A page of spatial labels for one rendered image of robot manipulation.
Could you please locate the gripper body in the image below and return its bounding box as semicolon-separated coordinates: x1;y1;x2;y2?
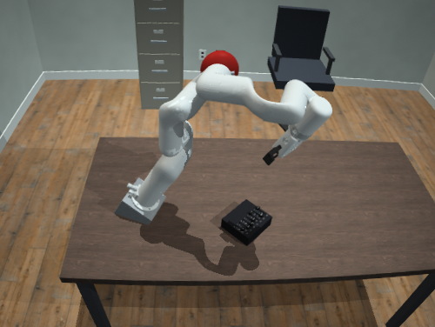
272;125;306;158

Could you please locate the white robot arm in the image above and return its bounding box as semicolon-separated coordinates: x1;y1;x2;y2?
127;63;332;211

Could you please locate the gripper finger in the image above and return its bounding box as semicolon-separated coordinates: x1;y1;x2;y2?
263;145;282;165

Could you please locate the black lighting desk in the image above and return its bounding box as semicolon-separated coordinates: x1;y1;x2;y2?
221;199;272;246

